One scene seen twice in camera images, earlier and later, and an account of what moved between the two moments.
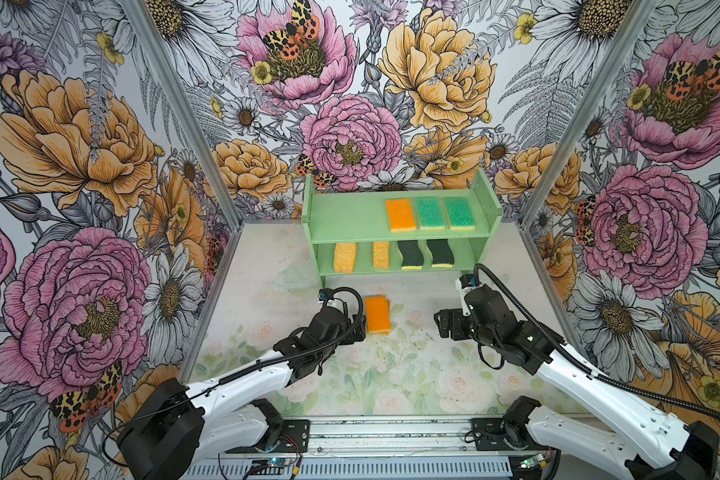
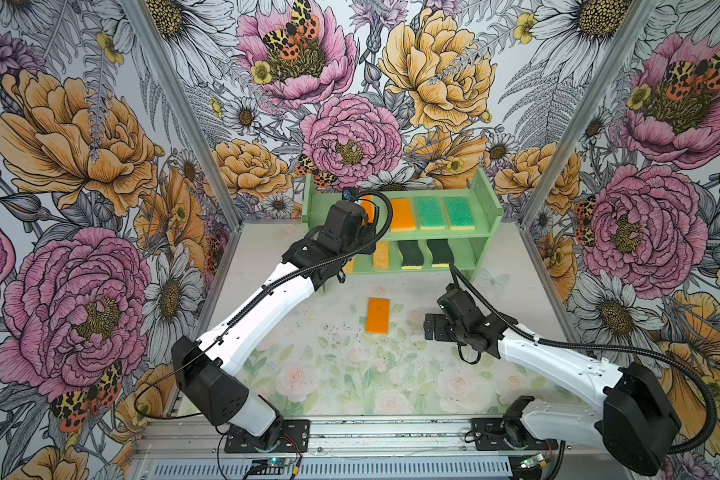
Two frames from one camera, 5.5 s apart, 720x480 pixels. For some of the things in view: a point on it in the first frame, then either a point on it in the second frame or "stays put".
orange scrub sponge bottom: x=378 y=315 to x=369 y=207
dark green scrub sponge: x=411 y=253 stays put
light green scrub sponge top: x=460 y=213 stays put
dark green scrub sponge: x=442 y=254 stays put
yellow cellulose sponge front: x=381 y=254 stays put
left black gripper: x=357 y=337 to x=368 y=231
